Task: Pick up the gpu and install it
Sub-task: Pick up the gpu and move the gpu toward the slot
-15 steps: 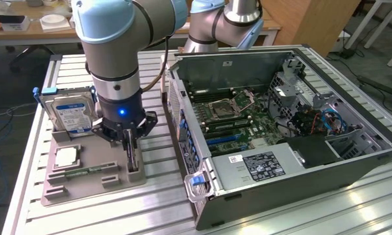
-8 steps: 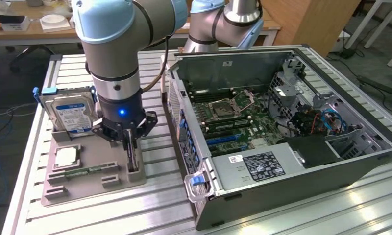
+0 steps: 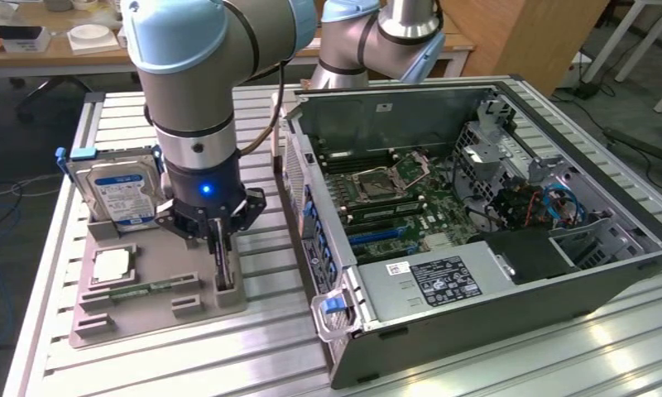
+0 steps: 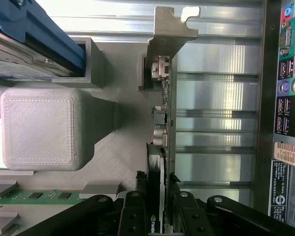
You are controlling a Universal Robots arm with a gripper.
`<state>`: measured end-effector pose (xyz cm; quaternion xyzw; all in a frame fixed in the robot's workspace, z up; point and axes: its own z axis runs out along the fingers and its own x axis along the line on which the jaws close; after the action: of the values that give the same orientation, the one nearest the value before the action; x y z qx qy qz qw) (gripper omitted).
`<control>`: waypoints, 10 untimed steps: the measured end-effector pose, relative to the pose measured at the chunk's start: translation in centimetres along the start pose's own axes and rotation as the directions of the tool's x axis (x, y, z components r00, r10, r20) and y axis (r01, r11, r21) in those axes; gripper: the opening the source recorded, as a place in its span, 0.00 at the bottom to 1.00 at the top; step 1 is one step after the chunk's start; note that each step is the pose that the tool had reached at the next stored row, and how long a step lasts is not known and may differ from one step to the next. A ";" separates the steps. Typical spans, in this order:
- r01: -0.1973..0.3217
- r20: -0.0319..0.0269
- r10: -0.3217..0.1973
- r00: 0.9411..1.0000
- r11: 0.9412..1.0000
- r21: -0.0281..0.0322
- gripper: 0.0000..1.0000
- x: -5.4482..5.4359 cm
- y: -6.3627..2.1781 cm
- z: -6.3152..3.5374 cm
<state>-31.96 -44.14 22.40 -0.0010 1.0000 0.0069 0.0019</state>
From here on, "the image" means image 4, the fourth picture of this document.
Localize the open grey PC case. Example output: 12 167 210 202
254 0 295 236

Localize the grey 3D-printed parts rack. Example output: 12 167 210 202
0 36 174 236

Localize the green RAM stick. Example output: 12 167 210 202
0 188 88 207

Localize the hard disk in blue carrier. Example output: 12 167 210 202
0 0 87 82

